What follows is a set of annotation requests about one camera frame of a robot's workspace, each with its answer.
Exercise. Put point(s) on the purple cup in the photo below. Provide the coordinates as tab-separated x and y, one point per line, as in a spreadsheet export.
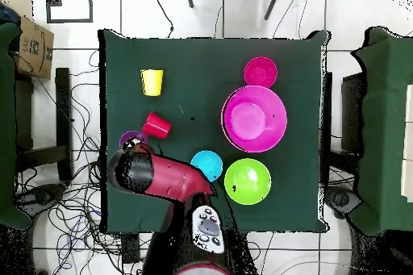
127	136

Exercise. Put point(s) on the red cup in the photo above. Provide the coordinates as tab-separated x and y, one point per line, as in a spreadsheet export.
156	126

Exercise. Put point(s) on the large pink bowl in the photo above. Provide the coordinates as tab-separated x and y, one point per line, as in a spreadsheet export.
255	120

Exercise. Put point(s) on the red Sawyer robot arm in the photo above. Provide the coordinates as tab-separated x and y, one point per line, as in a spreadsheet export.
167	178

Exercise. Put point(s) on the yellow cup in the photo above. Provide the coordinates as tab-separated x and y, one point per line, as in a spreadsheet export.
152	82

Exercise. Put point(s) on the small light blue bowl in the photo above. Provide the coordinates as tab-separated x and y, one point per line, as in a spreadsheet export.
209	162

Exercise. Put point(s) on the dark green tablecloth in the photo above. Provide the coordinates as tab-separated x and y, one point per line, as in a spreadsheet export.
193	78

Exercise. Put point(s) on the black power adapter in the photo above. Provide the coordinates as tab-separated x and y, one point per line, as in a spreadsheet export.
130	250

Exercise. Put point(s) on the green bowl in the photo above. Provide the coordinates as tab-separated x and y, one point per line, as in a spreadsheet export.
247	181

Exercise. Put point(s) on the green clothed side table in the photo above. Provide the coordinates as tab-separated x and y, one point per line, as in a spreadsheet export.
384	94
6	126

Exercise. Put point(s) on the small crimson bowl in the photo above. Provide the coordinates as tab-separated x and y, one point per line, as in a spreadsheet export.
260	70

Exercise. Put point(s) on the cardboard box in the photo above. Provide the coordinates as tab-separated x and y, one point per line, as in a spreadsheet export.
35	52

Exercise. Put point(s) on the black chair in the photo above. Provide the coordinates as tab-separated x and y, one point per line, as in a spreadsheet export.
351	110

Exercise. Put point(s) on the black stool frame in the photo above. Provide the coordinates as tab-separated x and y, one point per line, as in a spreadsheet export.
63	110

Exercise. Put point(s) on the black pedestal leg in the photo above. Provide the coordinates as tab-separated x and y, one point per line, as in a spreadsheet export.
42	195
342	200

